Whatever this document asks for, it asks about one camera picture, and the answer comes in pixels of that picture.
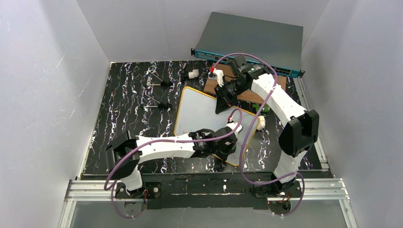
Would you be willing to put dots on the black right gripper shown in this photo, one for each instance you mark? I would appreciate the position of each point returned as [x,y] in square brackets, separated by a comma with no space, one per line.
[225,94]

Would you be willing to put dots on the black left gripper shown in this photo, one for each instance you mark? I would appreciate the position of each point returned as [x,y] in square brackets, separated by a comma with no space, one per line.
[229,146]

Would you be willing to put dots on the orange framed whiteboard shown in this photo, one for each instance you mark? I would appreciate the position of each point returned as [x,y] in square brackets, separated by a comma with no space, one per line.
[197,111]

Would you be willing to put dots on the white pipe elbow fitting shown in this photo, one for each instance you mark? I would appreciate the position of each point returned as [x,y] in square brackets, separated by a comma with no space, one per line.
[262,123]

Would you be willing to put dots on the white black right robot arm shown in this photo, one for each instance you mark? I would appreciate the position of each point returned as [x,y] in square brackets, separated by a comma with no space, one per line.
[300,126]

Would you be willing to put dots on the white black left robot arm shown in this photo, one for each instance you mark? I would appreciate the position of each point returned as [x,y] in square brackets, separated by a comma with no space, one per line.
[124,153]

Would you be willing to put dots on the brown wooden board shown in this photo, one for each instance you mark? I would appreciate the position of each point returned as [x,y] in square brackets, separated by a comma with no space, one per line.
[248,95]

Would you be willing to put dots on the white black pipe fitting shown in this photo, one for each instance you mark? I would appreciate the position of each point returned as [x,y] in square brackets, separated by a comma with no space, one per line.
[190,75]

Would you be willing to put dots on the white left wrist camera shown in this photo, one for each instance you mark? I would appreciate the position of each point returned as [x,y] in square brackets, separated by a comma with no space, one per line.
[237,127]

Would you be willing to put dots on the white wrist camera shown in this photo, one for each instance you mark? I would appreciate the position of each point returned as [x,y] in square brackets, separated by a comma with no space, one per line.
[237,127]
[218,75]

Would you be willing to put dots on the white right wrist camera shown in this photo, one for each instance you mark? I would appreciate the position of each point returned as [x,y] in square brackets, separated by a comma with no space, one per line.
[218,75]

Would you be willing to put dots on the teal network switch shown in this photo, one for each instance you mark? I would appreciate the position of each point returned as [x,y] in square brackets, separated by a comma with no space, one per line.
[278,44]

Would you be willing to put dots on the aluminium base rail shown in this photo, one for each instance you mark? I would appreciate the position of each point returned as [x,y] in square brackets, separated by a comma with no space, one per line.
[201,202]

